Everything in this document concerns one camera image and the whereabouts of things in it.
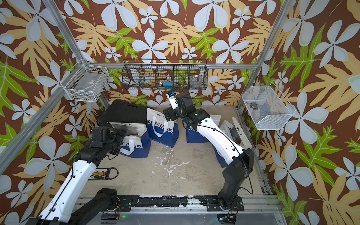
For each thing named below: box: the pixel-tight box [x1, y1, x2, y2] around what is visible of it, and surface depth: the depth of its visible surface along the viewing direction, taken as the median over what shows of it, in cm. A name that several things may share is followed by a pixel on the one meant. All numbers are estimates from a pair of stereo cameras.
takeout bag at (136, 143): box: [107, 122, 152, 158], surface depth 76 cm
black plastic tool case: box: [96, 99, 154, 128], surface depth 110 cm
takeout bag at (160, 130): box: [146, 107, 180, 149], surface depth 86 cm
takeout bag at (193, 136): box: [186, 125, 210, 144], surface depth 89 cm
